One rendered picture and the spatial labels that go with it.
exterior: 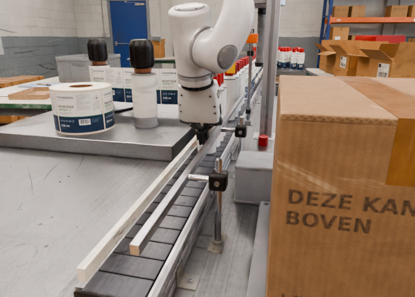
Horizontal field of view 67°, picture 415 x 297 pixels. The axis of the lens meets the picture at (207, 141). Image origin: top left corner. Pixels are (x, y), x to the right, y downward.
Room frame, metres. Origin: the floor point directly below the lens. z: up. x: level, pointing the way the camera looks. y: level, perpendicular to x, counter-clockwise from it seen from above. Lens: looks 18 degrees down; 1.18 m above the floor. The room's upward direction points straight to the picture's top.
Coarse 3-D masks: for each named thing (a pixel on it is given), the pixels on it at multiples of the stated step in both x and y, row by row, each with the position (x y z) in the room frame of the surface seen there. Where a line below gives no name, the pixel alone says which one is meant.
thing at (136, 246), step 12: (240, 96) 1.22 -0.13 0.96; (216, 132) 0.73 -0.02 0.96; (204, 144) 0.64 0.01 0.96; (204, 156) 0.60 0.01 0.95; (192, 168) 0.51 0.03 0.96; (180, 180) 0.46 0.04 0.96; (168, 192) 0.42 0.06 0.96; (180, 192) 0.44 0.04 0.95; (168, 204) 0.39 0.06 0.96; (156, 216) 0.35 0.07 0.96; (144, 228) 0.33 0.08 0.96; (156, 228) 0.34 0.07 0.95; (132, 240) 0.30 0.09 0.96; (144, 240) 0.31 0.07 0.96; (132, 252) 0.30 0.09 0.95
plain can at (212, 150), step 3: (201, 123) 0.79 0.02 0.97; (210, 129) 0.79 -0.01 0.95; (213, 129) 0.79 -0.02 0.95; (210, 132) 0.79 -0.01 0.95; (210, 135) 0.79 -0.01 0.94; (198, 141) 0.80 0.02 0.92; (198, 144) 0.80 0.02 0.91; (201, 144) 0.79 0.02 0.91; (213, 144) 0.79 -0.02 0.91; (198, 147) 0.80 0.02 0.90; (201, 147) 0.79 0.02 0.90; (213, 147) 0.79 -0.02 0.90; (198, 150) 0.80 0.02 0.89; (210, 150) 0.79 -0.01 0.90; (213, 150) 0.79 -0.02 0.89; (207, 153) 0.79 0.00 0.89; (210, 153) 0.79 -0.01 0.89; (213, 153) 0.79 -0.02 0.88
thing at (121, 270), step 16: (240, 112) 1.29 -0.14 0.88; (224, 144) 0.88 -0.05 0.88; (208, 160) 0.75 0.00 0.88; (176, 176) 0.65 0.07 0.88; (160, 192) 0.58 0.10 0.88; (192, 192) 0.58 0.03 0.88; (176, 208) 0.51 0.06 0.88; (192, 208) 0.51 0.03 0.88; (144, 224) 0.46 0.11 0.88; (160, 224) 0.46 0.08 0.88; (176, 224) 0.46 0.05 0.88; (128, 240) 0.42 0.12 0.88; (160, 240) 0.42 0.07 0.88; (176, 240) 0.42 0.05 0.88; (112, 256) 0.38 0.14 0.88; (128, 256) 0.38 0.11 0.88; (144, 256) 0.38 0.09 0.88; (160, 256) 0.38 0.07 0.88; (96, 272) 0.35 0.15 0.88; (112, 272) 0.35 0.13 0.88; (128, 272) 0.35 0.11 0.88; (144, 272) 0.35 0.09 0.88; (96, 288) 0.32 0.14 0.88; (112, 288) 0.32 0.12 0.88; (128, 288) 0.32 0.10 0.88; (144, 288) 0.32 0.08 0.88
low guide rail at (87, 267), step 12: (192, 144) 0.78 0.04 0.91; (180, 156) 0.69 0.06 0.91; (168, 168) 0.62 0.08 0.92; (156, 180) 0.56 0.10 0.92; (156, 192) 0.54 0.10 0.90; (144, 204) 0.48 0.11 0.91; (132, 216) 0.44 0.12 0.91; (120, 228) 0.40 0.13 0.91; (108, 240) 0.37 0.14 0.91; (96, 252) 0.34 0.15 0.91; (108, 252) 0.36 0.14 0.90; (84, 264) 0.32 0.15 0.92; (96, 264) 0.33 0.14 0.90; (84, 276) 0.31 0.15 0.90
